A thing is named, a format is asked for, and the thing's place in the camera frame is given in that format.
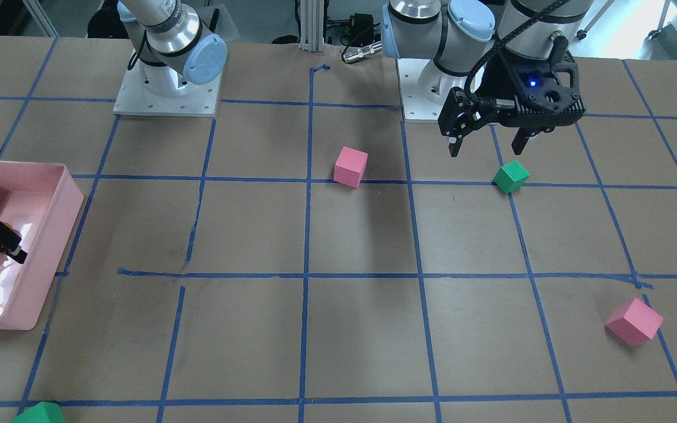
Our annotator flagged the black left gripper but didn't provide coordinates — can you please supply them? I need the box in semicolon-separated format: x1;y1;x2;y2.
437;52;586;157

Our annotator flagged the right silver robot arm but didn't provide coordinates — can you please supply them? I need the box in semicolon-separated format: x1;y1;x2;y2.
0;1;228;264

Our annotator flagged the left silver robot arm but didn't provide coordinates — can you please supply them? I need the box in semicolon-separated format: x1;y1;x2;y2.
381;1;592;156

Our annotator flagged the green foam cube far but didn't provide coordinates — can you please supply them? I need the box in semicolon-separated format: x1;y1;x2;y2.
492;160;530;194

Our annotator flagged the pink plastic bin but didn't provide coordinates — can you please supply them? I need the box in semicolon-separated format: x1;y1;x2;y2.
0;161;83;330

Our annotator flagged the pink foam cube centre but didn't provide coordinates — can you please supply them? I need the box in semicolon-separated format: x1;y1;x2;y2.
333;146;368;189

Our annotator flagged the pink foam cube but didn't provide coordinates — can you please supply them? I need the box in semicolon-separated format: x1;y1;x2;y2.
333;146;368;189
605;298;664;347

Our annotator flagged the green foam cube near bin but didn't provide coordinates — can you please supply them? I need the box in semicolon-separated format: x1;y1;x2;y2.
11;401;66;423

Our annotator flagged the pink foam cube far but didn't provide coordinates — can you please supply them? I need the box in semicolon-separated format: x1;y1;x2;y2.
605;298;664;347

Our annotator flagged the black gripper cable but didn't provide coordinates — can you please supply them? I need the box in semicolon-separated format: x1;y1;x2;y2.
465;0;568;109

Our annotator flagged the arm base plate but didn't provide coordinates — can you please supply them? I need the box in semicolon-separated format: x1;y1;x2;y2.
397;58;467;123
113;60;223;118

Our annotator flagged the aluminium frame post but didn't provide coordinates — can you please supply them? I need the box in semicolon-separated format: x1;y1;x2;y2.
295;1;328;55

